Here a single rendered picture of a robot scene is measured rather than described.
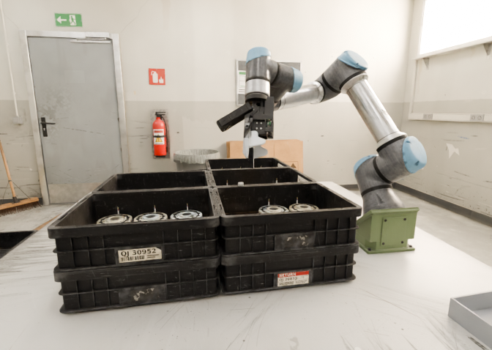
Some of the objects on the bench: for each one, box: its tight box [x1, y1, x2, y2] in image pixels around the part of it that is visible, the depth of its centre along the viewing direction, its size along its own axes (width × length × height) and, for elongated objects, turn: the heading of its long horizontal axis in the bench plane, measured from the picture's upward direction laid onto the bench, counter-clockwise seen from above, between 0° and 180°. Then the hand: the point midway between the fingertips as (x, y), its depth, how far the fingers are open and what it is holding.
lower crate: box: [53, 242, 220, 313], centre depth 86 cm, size 40×30×12 cm
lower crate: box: [217, 239, 359, 294], centre depth 93 cm, size 40×30×12 cm
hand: (247, 164), depth 82 cm, fingers open, 14 cm apart
